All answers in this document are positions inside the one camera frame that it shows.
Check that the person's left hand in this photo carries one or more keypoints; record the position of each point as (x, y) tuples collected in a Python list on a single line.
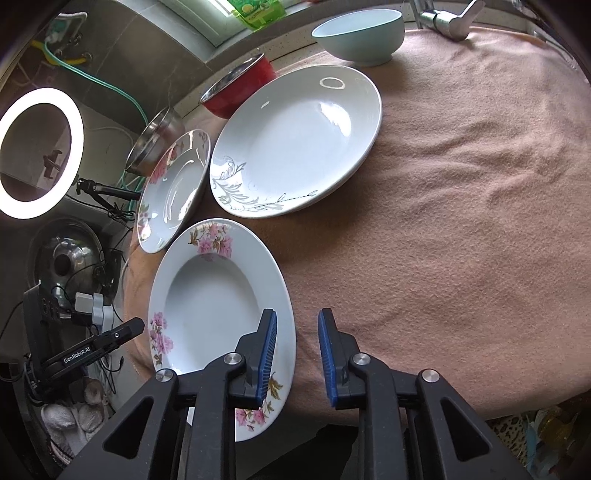
[(62, 422)]

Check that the black round base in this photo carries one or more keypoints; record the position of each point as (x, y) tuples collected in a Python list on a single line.
[(112, 270)]

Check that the red bowl steel inside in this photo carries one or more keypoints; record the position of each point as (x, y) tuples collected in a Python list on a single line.
[(240, 92)]

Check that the white charger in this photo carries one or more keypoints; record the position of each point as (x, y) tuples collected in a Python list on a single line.
[(84, 303)]

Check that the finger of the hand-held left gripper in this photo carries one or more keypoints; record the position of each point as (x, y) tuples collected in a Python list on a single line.
[(130, 328)]

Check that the light blue bowl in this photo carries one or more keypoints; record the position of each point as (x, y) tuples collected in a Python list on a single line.
[(364, 41)]

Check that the white power strip with plugs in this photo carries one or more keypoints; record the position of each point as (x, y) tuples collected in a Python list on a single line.
[(102, 313)]

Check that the white plate grey leaf print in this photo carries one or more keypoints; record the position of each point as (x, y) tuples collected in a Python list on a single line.
[(295, 138)]

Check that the black power strip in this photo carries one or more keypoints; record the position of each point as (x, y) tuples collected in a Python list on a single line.
[(37, 323)]

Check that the pink floral plate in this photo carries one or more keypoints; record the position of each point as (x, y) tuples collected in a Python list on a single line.
[(171, 203), (207, 295)]

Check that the steel pot lid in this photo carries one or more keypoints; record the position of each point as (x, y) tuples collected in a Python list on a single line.
[(60, 263)]

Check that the green dish soap bottle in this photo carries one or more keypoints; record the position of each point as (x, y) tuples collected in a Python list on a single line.
[(254, 14)]

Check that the steel faucet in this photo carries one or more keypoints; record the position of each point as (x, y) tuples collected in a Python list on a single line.
[(445, 21)]

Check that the black tripod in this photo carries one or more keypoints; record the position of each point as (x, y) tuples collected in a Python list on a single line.
[(106, 189)]

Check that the leopard print cloth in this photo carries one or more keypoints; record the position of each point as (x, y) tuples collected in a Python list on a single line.
[(512, 434)]

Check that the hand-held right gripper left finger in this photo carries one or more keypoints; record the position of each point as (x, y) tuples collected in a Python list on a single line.
[(268, 355)]

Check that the pink towel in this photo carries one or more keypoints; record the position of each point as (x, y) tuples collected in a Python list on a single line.
[(438, 230)]

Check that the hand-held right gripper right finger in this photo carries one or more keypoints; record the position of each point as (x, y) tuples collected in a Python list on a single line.
[(327, 360)]

